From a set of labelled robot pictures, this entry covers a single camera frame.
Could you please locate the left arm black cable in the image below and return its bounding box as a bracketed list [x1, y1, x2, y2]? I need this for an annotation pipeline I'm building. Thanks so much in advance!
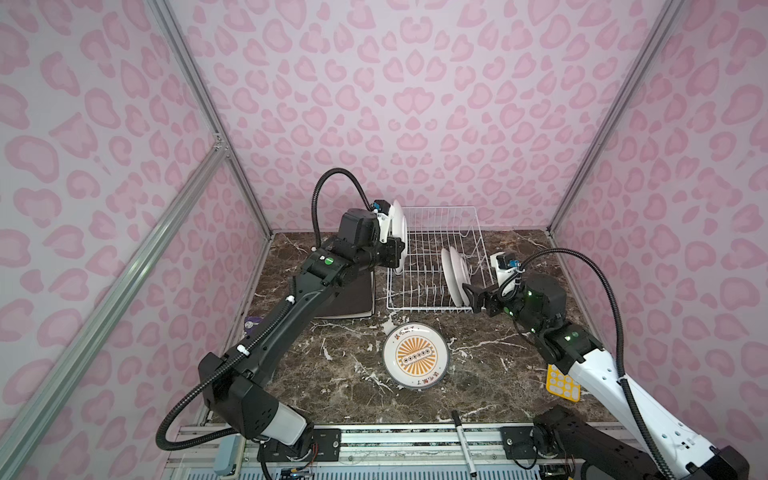
[154, 167, 376, 452]

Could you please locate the grey box on rail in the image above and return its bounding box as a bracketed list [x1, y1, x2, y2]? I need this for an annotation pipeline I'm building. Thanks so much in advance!
[212, 435, 242, 477]

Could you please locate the black marker pen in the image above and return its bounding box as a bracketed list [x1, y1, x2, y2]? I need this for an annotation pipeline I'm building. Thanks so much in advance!
[451, 410, 478, 479]

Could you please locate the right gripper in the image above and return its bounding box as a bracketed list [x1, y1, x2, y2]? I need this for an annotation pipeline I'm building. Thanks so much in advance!
[461, 268, 545, 336]

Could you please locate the square white plate round well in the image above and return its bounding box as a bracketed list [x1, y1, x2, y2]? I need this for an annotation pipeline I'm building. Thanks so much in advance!
[314, 269, 378, 321]

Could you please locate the yellow calculator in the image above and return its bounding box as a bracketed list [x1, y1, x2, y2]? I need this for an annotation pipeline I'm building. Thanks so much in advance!
[545, 364, 581, 403]

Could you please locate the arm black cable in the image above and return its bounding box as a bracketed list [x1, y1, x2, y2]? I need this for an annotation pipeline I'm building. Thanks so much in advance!
[497, 247, 676, 480]
[154, 167, 376, 452]

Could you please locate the white wire dish rack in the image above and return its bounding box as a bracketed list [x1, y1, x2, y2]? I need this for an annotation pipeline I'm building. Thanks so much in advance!
[385, 206, 496, 311]

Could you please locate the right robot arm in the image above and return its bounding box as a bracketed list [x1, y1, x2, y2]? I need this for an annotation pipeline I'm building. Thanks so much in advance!
[461, 275, 750, 479]

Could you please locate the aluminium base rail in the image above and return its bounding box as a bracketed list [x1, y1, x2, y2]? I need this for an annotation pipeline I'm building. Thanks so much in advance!
[161, 422, 679, 480]

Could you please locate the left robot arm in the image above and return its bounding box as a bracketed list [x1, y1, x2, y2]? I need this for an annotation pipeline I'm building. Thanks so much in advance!
[199, 201, 406, 458]

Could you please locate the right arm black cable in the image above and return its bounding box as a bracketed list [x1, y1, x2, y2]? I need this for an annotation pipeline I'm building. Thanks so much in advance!
[497, 247, 676, 480]

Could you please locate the purple book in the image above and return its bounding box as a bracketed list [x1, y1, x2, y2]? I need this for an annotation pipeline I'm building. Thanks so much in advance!
[243, 316, 263, 335]

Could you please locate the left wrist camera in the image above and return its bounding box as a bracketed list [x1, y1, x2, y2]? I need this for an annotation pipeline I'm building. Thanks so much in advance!
[371, 200, 392, 244]

